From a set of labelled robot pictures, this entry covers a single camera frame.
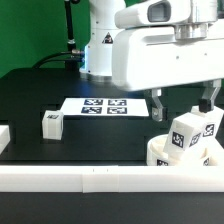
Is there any black pole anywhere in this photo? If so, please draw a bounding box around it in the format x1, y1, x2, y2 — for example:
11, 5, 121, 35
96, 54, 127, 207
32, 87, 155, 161
64, 0, 80, 51

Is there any white marker sheet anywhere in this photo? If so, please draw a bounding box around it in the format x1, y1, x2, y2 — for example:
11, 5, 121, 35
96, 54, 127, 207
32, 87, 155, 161
61, 98, 149, 117

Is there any black cable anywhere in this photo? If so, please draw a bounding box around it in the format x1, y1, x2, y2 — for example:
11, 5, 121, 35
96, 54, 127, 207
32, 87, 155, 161
32, 49, 87, 69

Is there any white fence bar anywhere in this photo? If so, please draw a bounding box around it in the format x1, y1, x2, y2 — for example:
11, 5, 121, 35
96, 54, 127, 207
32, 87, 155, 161
0, 165, 224, 193
0, 125, 10, 154

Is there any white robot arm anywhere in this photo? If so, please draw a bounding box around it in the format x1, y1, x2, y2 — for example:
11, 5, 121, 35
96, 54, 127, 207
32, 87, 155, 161
80, 0, 224, 121

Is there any white front fence bar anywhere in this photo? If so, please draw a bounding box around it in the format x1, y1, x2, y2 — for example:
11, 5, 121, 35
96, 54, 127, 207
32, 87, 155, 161
0, 165, 224, 193

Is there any white round stool seat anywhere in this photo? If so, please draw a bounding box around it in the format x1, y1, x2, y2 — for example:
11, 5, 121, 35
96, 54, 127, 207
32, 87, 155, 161
146, 134, 210, 166

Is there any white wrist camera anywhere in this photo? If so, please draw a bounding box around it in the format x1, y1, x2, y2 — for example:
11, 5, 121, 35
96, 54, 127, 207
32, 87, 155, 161
115, 0, 191, 29

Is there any white left fence bar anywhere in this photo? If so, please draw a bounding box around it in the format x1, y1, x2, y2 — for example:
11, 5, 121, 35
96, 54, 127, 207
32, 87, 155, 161
0, 125, 10, 154

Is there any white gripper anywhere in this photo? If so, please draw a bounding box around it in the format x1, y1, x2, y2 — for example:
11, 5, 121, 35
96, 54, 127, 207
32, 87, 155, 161
112, 24, 224, 122

